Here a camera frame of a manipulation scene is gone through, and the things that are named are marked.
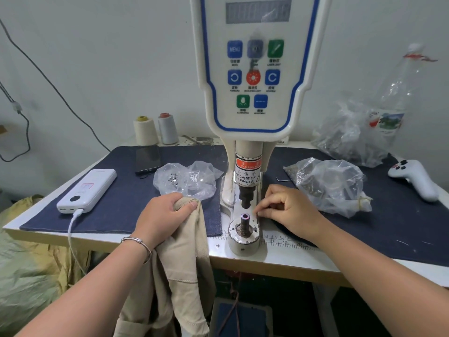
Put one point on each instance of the person's left hand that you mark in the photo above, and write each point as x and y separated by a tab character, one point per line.
159	221

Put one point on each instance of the person's right hand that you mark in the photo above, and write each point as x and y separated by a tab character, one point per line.
291	214

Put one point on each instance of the person's left thumb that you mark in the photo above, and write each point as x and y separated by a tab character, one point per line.
186	208

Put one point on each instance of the person's right thumb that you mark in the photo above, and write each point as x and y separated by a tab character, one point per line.
272	215

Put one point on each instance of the beige fabric garment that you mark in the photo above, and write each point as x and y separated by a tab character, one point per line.
179	270

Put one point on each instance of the person's right forearm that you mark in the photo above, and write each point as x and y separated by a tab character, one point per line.
382	280

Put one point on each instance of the person's left forearm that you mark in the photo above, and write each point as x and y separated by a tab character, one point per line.
87	287

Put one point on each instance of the clear bag of silver snaps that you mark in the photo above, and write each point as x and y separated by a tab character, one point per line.
186	180

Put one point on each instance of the metal hex key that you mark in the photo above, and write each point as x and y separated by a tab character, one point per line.
283	179

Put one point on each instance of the black smartphone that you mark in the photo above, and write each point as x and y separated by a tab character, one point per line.
148	160

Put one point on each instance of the dark blue denim mat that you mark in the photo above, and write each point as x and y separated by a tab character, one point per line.
368	210
126	193

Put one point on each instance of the white work table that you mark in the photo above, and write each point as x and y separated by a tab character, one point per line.
224	256

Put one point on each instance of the clear bag of dark snaps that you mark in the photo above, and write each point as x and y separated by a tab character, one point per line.
328	185

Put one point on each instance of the grey thread cone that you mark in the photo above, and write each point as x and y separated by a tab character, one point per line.
168	129

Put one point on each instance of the cream thread cone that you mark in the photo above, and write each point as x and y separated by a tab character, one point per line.
145	131

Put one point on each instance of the white power bank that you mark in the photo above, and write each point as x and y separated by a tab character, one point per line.
87	190

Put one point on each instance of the white snap button press machine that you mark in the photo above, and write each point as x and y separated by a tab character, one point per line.
250	112

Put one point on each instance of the blue foot pedal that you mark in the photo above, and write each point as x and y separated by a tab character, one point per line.
242	317

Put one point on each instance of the large clear bag of hardware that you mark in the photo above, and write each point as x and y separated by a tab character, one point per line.
350	136

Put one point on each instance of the white game controller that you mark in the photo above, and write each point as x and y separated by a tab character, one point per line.
414	178

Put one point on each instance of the olive plastic sack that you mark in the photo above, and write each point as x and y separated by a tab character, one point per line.
31	263

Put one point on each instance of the clear plastic bottle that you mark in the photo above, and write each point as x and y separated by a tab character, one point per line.
393	101

